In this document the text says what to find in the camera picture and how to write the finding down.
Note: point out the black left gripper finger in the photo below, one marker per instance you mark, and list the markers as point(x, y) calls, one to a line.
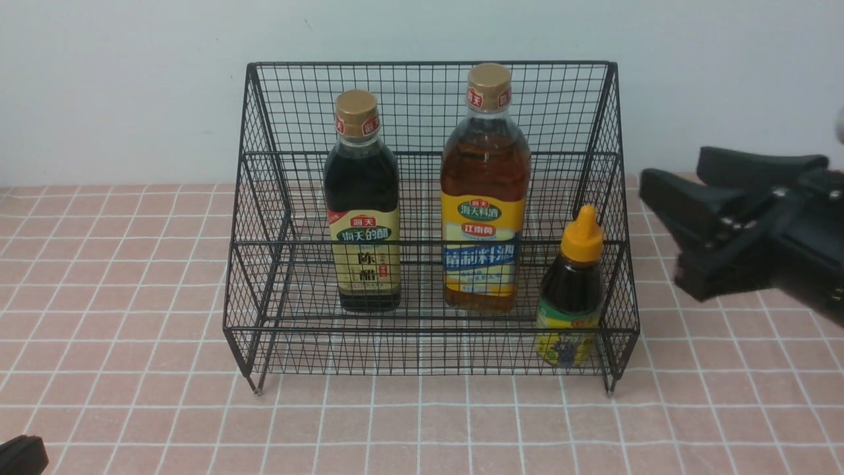
point(25, 454)

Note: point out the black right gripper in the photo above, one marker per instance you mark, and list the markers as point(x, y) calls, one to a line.
point(791, 240)

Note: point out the small bottle orange cap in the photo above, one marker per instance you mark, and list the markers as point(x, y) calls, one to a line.
point(571, 295)

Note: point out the amber cooking wine bottle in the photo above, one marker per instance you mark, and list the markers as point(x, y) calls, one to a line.
point(484, 181)

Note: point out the dark vinegar bottle gold cap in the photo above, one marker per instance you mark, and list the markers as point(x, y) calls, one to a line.
point(361, 193)

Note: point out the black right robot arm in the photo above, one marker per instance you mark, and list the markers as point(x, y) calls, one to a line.
point(753, 222)

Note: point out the black wire mesh rack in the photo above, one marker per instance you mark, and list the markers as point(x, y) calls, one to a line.
point(282, 310)

